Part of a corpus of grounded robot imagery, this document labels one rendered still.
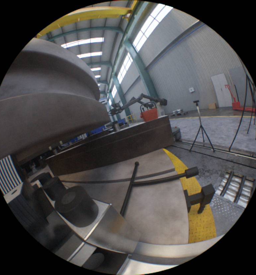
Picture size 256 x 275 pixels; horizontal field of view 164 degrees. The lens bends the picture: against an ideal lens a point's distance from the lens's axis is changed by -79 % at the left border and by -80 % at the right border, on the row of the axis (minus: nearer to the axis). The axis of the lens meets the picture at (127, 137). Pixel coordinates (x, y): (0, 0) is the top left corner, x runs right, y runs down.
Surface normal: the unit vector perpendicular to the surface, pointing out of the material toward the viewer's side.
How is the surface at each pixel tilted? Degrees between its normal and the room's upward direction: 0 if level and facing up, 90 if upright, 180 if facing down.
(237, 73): 90
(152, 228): 0
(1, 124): 90
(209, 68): 90
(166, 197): 0
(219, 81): 90
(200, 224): 0
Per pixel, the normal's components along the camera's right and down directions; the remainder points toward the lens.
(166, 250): -0.33, -0.92
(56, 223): 0.87, -0.21
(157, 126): -0.01, 0.22
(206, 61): -0.90, 0.37
